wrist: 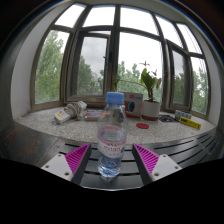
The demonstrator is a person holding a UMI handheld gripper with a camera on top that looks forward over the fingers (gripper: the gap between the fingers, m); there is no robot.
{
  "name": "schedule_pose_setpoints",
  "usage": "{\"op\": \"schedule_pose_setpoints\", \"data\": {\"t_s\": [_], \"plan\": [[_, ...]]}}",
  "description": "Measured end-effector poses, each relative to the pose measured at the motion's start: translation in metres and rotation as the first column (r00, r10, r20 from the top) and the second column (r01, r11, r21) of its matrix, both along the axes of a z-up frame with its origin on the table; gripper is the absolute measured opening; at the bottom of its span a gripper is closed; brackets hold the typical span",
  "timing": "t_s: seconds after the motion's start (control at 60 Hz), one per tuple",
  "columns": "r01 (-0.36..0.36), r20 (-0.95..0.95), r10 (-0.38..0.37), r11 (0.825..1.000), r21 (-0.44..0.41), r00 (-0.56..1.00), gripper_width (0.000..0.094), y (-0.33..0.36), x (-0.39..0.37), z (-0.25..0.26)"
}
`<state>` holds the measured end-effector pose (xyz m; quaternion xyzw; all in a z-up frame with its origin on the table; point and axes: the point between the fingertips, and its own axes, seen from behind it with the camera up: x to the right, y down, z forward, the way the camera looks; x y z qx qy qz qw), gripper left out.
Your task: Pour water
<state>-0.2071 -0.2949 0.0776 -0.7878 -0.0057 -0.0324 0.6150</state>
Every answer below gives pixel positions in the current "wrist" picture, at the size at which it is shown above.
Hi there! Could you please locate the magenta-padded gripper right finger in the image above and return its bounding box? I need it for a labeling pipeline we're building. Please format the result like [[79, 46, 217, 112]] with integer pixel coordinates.
[[131, 143, 183, 186]]

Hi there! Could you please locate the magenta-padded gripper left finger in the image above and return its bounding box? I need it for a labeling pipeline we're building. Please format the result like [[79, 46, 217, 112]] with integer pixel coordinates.
[[40, 142, 93, 186]]

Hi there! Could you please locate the clear blue-capped water bottle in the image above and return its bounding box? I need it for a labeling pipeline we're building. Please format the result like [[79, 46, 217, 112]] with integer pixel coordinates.
[[96, 91, 129, 182]]

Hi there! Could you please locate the flat round red coaster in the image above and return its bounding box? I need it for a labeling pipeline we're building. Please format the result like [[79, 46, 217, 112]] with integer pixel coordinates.
[[135, 122, 150, 130]]

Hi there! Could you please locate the black lattice trivet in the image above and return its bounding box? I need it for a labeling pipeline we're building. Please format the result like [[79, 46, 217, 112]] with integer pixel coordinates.
[[158, 114, 179, 123]]

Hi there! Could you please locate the long yellow box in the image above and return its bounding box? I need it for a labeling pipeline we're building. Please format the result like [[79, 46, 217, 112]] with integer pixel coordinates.
[[179, 117, 202, 131]]

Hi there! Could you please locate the blue white small packet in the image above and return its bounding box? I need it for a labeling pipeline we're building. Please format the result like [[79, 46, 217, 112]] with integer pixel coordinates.
[[174, 109, 193, 121]]

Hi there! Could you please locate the potted plant in white pot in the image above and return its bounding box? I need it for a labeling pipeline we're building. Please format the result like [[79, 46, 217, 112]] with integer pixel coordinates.
[[111, 60, 163, 122]]

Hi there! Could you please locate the colourful printed book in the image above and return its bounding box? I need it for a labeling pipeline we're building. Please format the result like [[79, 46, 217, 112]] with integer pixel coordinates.
[[83, 108, 108, 122]]

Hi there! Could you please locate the white red filament spool box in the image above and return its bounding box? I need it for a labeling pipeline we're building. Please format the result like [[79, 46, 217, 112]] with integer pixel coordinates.
[[121, 92, 144, 118]]

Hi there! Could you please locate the brown-framed bay window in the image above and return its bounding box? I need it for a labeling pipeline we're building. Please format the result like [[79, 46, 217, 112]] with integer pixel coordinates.
[[29, 2, 211, 118]]

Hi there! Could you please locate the white power strip with cable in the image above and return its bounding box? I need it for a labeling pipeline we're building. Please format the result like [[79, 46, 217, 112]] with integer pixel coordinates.
[[53, 100, 88, 125]]

